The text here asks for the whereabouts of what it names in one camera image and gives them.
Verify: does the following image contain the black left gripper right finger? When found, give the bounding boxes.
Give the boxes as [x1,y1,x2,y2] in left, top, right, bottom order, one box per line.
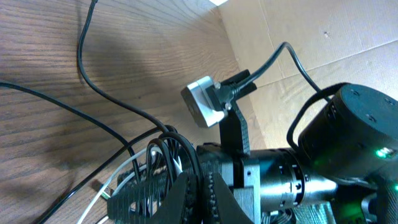
[203,173,253,224]

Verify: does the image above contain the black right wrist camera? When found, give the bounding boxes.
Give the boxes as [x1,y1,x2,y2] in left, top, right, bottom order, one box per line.
[181,76,232,128]

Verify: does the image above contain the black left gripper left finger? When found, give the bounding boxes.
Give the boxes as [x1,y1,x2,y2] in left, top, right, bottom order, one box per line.
[157,172,198,224]

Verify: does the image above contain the white USB cable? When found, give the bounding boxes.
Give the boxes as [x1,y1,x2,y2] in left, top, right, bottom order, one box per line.
[76,146,184,224]

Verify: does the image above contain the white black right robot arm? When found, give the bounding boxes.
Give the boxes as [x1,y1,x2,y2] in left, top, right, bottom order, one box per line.
[107,83,397,223]

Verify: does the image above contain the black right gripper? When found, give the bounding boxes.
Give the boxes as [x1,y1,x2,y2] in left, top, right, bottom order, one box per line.
[197,105,337,223]

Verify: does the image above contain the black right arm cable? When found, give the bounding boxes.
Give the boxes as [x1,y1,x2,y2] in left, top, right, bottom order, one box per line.
[217,42,346,153]

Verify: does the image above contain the black USB cable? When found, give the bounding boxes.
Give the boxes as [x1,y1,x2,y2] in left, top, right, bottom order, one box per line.
[0,0,205,224]

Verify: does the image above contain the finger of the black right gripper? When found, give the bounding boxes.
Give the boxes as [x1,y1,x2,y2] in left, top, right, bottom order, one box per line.
[116,164,168,187]
[107,177,176,223]

